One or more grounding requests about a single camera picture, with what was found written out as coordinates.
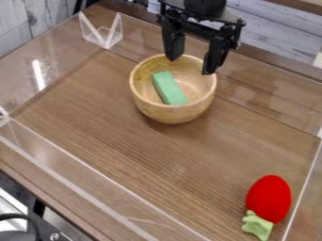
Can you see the black metal table leg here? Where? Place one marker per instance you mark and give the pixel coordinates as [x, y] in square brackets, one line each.
[39, 207]

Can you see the light wooden bowl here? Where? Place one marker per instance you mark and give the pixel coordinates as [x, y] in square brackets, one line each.
[198, 88]

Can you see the green rectangular block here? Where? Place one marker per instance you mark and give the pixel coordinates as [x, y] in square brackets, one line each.
[168, 89]

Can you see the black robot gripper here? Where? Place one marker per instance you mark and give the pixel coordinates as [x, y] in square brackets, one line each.
[204, 17]

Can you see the clear acrylic table barrier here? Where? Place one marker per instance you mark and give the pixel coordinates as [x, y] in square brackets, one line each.
[136, 180]

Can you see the red plush strawberry toy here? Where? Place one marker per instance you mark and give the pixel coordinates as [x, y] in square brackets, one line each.
[267, 203]

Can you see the clear acrylic corner bracket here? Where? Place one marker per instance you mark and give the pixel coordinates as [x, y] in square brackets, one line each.
[104, 37]

